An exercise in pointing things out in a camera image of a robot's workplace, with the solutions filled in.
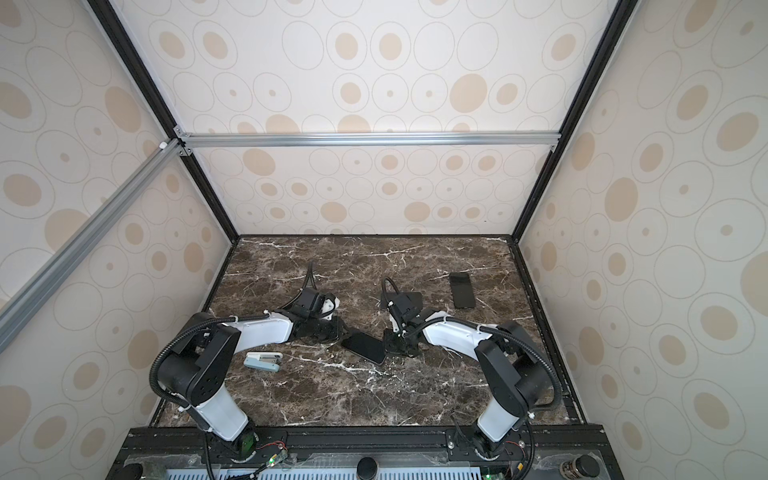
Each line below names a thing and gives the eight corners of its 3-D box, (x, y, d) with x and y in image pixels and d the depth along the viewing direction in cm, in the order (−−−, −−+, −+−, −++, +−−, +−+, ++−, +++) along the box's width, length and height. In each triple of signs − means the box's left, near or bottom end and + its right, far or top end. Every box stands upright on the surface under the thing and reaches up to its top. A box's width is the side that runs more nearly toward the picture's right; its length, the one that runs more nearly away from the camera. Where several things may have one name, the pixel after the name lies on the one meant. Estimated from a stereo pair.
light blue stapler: (244, 372, 88) (241, 368, 85) (249, 356, 91) (246, 352, 89) (279, 372, 88) (276, 369, 85) (283, 356, 91) (280, 352, 89)
